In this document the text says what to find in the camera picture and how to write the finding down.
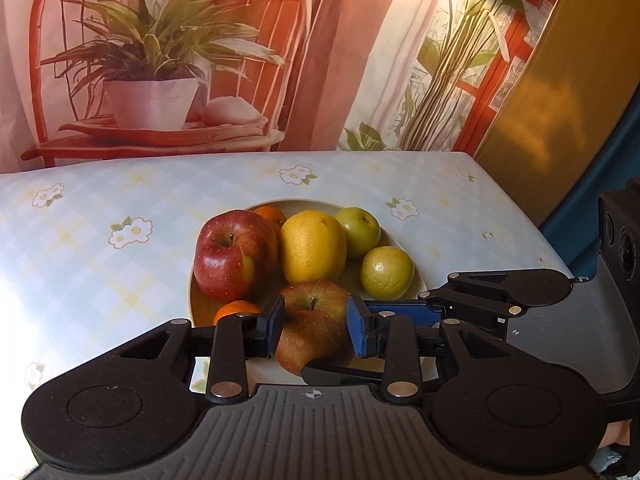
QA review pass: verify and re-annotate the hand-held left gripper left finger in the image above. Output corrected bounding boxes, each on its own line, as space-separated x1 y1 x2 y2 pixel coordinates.
120 293 287 405

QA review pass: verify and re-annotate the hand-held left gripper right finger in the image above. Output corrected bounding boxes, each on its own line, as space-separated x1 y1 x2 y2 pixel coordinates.
346 294 506 403

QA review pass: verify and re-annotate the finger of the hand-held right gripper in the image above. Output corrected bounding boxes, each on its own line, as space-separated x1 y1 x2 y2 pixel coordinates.
301 359 383 386
365 270 521 341

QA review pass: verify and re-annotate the pale red apple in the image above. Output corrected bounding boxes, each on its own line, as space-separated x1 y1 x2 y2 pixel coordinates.
275 280 357 377

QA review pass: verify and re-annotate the cream round plate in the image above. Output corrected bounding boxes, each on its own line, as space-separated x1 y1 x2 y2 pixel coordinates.
188 197 426 386

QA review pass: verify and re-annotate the dark red apple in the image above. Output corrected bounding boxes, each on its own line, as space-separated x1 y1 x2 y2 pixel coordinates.
193 209 279 305

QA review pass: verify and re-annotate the orange mandarin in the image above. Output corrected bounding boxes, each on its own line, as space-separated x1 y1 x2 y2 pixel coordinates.
251 206 288 241
213 300 262 326

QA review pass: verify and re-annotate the yellow-green apple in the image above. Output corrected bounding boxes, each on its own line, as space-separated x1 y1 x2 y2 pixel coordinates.
360 246 415 300

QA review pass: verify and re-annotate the yellow citrus fruit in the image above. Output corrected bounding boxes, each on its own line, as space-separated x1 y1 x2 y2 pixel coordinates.
279 210 348 285

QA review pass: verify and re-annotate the small green apple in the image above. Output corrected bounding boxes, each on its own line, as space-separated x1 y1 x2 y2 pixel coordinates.
335 206 382 259

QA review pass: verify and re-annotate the blue curtain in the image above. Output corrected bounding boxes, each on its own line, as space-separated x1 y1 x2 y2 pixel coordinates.
537 100 640 276

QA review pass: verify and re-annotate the floral checked tablecloth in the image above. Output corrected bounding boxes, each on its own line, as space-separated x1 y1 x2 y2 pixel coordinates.
0 150 576 480

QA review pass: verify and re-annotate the yellow wooden board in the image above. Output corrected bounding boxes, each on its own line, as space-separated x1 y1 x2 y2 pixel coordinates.
472 0 640 226

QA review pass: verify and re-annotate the printed plant backdrop cloth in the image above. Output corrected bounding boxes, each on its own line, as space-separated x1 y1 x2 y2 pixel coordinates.
0 0 571 176

